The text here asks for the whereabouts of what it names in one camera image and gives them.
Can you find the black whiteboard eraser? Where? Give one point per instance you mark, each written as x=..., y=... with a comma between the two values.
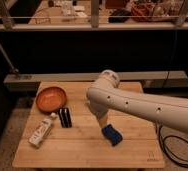
x=65, y=119

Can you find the wooden table board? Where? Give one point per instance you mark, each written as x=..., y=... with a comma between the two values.
x=83, y=146

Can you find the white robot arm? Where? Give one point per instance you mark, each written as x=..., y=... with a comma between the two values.
x=104, y=94

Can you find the blue sponge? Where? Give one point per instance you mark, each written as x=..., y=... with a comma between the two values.
x=112, y=135

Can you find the grey metal rail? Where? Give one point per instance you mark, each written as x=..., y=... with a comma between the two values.
x=150, y=79

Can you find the white plastic bottle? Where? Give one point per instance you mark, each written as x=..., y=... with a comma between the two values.
x=42, y=130

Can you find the orange wooden bowl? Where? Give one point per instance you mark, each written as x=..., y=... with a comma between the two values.
x=50, y=99

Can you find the diagonal metal strut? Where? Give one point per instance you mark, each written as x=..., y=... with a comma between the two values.
x=13, y=69

